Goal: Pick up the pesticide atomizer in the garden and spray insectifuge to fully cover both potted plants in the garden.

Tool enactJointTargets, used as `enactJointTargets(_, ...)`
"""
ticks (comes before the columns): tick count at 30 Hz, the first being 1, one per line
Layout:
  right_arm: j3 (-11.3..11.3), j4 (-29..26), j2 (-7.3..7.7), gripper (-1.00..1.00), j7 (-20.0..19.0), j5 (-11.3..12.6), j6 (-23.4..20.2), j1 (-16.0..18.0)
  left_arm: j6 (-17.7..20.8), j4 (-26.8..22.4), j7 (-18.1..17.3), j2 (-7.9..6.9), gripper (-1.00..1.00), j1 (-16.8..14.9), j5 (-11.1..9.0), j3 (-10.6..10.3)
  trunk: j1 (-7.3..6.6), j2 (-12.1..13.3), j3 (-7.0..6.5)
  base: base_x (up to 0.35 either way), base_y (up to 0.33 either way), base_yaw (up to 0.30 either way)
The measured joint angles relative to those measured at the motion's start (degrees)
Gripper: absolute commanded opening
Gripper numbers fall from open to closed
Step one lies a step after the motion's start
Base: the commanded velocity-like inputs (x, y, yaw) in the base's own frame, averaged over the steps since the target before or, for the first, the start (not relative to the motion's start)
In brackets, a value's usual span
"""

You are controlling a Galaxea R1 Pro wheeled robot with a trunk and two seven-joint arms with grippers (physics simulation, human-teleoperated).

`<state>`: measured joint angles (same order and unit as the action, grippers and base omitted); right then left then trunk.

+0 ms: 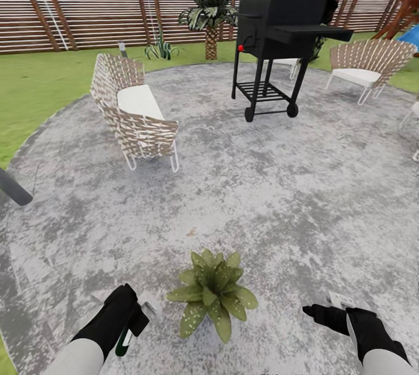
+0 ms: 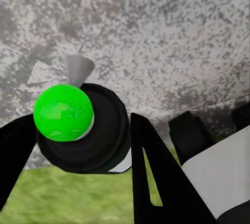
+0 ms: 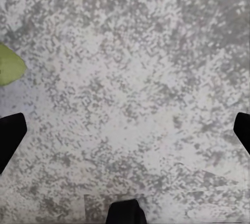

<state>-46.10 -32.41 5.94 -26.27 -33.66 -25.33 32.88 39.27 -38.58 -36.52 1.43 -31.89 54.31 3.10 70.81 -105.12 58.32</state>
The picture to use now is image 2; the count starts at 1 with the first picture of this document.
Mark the insectifuge atomizer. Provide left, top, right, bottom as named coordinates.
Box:
left=33, top=55, right=132, bottom=175

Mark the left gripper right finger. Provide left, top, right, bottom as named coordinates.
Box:
left=129, top=113, right=218, bottom=224

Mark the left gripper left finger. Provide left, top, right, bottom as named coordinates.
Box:
left=0, top=114, right=37, bottom=213

